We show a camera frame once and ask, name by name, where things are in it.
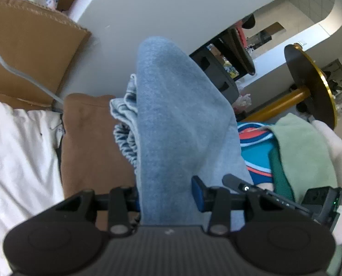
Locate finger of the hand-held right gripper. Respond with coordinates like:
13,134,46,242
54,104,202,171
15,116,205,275
222,174,311,216

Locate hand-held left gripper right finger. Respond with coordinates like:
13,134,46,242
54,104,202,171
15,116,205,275
192,176,276,235

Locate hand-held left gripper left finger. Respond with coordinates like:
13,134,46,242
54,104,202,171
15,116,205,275
55,187,140,235

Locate blue denim pants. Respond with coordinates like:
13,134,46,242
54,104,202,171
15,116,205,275
110,36,253,227

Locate blue patterned blanket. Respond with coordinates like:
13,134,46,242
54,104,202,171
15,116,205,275
237,122,278,192

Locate dark green cloth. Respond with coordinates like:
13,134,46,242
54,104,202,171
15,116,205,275
269,147,296,202

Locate light green towel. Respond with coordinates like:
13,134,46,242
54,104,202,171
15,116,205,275
270,113,339,204

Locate brown folded cloth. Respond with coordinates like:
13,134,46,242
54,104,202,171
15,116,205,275
60,93,144,230

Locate black chair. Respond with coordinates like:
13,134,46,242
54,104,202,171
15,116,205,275
189,17,256,104

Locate bear printed bedsheet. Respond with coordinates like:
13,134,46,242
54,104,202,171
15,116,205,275
0,101,65,276

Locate black gold round table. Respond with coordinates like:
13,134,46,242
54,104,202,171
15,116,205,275
243,43,338,130

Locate flattened cardboard box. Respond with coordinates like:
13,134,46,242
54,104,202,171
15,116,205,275
0,0,91,111

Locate white cable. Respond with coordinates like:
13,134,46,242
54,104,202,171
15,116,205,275
0,36,65,107

